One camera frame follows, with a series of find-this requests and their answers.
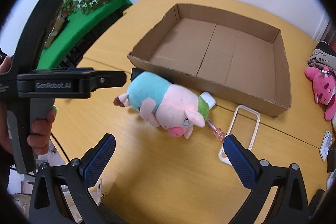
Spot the white clear phone case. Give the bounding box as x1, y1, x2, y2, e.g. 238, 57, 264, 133
226, 105, 261, 151

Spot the pink transparent pen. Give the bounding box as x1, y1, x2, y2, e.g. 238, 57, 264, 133
206, 119, 226, 141

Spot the white earbuds case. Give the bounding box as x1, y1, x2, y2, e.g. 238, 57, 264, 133
200, 92, 216, 110

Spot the pink pig plush toy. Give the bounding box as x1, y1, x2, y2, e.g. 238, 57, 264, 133
113, 71, 210, 139

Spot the person left hand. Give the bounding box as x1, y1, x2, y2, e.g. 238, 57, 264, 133
0, 56, 57, 156

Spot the white small package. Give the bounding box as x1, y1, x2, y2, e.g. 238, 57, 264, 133
319, 131, 333, 161

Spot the green cloth covered bench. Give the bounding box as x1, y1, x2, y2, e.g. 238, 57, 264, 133
38, 0, 132, 69

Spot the small potted plant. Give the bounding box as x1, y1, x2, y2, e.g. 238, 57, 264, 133
60, 0, 79, 18

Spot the magenta plush toy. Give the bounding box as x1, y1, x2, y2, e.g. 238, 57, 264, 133
304, 67, 335, 121

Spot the brown cardboard box tray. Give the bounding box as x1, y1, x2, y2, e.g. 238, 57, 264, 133
128, 3, 291, 117

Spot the beige printed cloth bag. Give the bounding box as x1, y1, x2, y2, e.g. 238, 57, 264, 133
307, 41, 336, 76

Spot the black cable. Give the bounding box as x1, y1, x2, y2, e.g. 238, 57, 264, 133
49, 131, 71, 164

